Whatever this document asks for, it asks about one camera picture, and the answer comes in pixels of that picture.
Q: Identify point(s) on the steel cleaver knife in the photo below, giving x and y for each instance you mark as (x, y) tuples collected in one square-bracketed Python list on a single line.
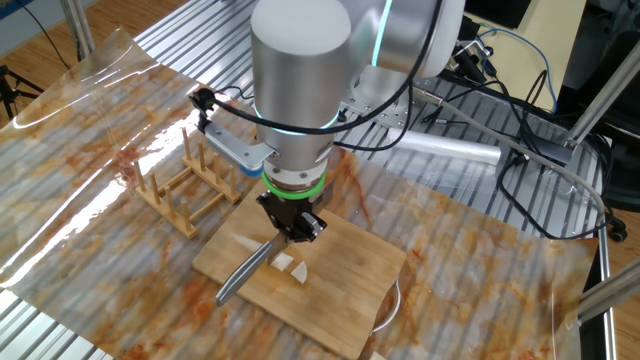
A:
[(240, 277)]

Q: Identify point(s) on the black tripod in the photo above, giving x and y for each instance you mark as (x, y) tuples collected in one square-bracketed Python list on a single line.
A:
[(5, 90)]

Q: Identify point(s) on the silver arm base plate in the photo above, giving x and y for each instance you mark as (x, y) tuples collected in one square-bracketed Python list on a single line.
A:
[(385, 117)]

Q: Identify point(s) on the beige desk panel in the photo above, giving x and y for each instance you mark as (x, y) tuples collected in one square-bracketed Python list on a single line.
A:
[(560, 40)]

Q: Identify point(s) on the wooden cutting board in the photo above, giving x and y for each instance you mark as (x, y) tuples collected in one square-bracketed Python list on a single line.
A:
[(340, 300)]

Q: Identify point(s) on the marble pattern plastic mat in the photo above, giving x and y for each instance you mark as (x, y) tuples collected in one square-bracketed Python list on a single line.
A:
[(475, 280)]

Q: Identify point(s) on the silver black clamp tool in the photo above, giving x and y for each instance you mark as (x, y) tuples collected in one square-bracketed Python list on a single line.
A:
[(467, 62)]

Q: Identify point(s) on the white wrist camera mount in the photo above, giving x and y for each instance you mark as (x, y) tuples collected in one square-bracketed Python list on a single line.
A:
[(240, 150)]

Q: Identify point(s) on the clear plastic film roll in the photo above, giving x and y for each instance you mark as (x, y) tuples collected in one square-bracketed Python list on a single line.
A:
[(445, 147)]

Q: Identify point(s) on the white radish slice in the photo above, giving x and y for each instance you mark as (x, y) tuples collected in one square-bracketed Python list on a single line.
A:
[(283, 262), (300, 273)]

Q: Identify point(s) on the aluminium frame post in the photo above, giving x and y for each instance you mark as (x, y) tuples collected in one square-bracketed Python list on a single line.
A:
[(600, 100), (610, 292), (80, 30)]

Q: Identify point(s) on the tapered white radish piece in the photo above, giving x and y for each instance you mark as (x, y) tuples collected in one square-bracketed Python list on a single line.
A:
[(249, 243)]

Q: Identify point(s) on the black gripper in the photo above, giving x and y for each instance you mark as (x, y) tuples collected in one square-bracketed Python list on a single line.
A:
[(290, 215)]

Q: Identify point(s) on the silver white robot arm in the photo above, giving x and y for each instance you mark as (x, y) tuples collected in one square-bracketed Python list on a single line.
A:
[(300, 80)]

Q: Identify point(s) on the black computer monitor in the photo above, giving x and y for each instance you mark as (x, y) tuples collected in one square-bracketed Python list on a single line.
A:
[(505, 12)]

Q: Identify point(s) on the wooden peg rack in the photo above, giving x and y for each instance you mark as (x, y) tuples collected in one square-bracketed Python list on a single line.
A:
[(190, 231)]

